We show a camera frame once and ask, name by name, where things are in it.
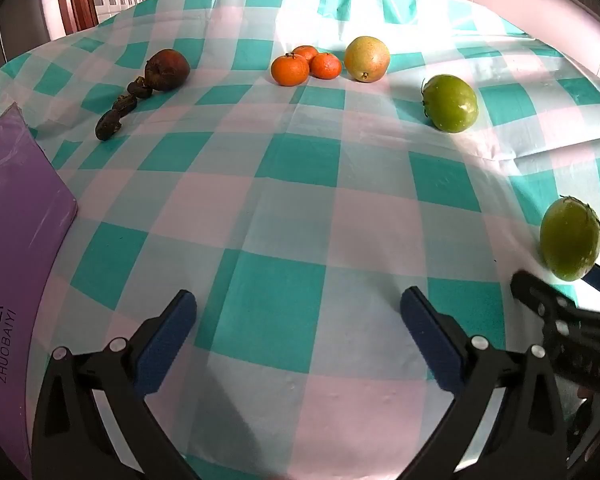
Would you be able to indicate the yellow pear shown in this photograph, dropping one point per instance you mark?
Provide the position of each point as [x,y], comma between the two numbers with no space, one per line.
[366,58]

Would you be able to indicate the orange tangerine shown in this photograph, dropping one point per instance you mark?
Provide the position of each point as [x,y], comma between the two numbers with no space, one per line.
[325,65]
[289,69]
[306,52]

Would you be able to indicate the green round fruit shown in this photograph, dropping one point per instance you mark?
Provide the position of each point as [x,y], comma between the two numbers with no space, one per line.
[570,237]
[451,103]

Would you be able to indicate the teal checked tablecloth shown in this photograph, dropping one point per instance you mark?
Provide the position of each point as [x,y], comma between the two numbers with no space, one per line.
[280,210]

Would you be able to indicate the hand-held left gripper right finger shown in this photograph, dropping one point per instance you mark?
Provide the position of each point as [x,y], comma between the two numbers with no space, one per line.
[430,340]

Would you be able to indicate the dark grey cabinet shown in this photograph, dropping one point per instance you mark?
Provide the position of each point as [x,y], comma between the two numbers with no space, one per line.
[10,45]

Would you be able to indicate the purple cardboard box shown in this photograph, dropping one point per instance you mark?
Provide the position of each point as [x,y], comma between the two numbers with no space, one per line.
[15,240]

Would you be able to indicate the dark dried fruit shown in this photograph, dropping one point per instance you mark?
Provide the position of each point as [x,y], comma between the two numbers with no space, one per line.
[140,88]
[107,125]
[124,104]

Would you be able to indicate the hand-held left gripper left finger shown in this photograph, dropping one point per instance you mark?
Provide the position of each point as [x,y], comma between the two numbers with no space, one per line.
[167,340]

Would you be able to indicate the dark brown round fruit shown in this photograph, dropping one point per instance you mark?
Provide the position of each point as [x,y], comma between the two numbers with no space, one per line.
[167,69]

